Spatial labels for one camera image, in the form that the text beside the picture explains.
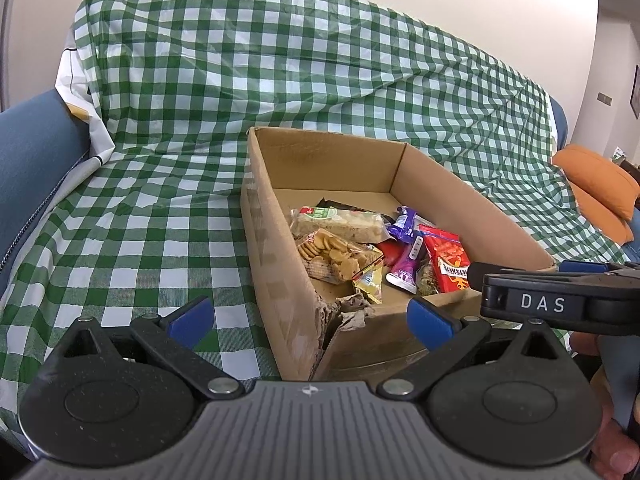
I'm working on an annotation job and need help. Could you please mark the white green snack packet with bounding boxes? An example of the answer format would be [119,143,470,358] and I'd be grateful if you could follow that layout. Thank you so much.
[289,205,397,244]

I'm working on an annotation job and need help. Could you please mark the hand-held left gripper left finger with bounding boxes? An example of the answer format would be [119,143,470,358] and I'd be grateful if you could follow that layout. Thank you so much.
[52,296,246,402]

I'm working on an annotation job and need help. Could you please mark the magenta white snack packet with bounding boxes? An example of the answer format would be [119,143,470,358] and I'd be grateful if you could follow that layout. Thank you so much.
[384,236,427,294]

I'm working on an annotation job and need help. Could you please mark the brown cardboard box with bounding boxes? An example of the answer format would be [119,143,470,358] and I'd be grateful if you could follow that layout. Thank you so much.
[240,126,557,382]

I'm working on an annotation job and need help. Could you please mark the grey curtain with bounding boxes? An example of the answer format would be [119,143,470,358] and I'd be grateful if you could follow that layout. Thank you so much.
[0,0,13,111]

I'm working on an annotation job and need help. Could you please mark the green white checkered cloth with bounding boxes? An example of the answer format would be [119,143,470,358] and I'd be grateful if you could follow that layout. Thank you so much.
[0,0,632,461]

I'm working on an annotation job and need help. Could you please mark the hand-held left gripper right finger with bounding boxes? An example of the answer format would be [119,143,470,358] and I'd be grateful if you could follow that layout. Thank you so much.
[376,296,571,402]

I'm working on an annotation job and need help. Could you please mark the dark brown cracker packet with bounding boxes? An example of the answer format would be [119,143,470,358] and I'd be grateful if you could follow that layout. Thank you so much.
[314,198,373,212]

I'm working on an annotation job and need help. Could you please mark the red snack packet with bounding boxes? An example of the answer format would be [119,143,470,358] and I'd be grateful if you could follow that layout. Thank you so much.
[418,224,474,294]

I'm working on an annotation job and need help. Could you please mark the clear granola packet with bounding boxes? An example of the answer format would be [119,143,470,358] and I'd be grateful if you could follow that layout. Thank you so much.
[416,259,442,297]

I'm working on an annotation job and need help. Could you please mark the person's right hand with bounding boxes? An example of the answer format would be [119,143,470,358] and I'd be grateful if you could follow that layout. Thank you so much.
[567,331,640,480]

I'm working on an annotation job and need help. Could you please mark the orange cushion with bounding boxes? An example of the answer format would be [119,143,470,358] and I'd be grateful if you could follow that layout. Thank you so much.
[552,143,640,222]
[566,180,636,246]

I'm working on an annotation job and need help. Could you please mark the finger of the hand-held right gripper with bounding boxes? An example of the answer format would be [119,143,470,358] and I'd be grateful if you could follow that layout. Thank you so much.
[558,260,623,275]
[467,261,640,292]

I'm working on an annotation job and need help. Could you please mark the white printed cloth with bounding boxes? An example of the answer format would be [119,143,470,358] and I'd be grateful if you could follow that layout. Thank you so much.
[52,42,117,164]

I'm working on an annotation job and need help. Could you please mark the yellow snack packet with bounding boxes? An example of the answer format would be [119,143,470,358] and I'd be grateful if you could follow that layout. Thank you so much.
[353,264,385,306]

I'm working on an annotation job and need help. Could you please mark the clear cracker packet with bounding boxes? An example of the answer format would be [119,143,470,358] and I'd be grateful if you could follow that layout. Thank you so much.
[292,229,385,284]

